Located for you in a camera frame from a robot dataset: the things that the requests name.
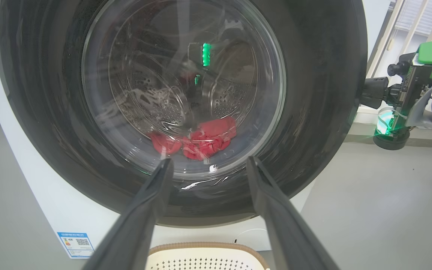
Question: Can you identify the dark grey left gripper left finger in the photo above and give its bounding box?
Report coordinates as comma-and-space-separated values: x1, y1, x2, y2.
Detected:
82, 158, 174, 270

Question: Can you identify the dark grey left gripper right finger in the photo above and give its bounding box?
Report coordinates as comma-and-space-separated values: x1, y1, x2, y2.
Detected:
246, 156, 339, 270

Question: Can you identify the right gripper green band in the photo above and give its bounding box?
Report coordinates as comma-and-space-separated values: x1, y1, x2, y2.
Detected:
360, 39, 432, 150

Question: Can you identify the red garment with white band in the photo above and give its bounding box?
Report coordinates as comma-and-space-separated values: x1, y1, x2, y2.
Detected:
181, 116, 237, 162

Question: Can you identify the black round glass washer door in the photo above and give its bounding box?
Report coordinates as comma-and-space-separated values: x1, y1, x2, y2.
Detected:
0, 0, 369, 228

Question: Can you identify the cream basket with brown rim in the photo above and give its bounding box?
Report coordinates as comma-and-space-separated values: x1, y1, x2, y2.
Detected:
145, 242, 271, 270

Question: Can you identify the white front-load washing machine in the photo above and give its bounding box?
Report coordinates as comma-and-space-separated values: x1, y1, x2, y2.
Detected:
0, 0, 316, 260

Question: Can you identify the round white filter cover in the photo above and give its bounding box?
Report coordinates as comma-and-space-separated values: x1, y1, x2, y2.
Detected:
233, 228, 270, 251

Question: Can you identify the blue white energy label sticker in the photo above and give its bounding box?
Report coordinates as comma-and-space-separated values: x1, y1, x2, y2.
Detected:
57, 232, 95, 259

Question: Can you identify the white window blind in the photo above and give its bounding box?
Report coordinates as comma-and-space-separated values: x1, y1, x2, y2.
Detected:
394, 0, 432, 38

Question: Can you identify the perforated steel washer drum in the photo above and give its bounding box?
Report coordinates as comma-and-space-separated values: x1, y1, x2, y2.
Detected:
100, 7, 270, 150

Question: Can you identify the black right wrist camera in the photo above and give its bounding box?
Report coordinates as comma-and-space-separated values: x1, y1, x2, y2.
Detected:
387, 52, 421, 78

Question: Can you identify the beige slatted window frame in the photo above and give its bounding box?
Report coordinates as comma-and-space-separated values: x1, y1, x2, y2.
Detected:
366, 0, 432, 77

